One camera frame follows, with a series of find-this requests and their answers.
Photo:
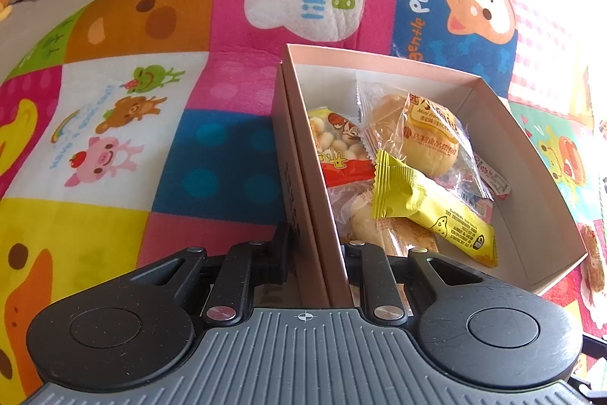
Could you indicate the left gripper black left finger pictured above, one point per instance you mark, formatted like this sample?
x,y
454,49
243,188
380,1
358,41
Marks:
x,y
245,267

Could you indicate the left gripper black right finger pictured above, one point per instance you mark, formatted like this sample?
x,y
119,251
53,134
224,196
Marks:
x,y
369,270

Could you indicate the long bread roll packet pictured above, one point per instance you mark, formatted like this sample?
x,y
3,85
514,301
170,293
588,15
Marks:
x,y
351,210

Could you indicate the yellow snack bar wrapper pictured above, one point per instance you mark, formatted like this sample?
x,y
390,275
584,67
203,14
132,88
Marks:
x,y
400,191

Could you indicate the biscuit ball snack bag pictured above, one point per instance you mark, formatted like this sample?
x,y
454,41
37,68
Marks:
x,y
342,156

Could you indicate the pink Volcano snack packet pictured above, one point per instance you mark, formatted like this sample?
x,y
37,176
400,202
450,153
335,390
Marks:
x,y
477,188

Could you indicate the round bun clear packet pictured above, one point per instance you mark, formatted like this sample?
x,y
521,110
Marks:
x,y
423,134

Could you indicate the pink cardboard box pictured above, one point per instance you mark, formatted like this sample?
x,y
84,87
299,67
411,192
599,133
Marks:
x,y
537,238

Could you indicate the colourful cartoon play mat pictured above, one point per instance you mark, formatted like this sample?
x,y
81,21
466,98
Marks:
x,y
137,128

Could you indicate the sesame stick snack packet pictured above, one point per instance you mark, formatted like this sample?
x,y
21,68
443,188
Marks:
x,y
593,267

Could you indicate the yellow plush toy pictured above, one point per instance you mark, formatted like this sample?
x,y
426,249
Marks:
x,y
5,9

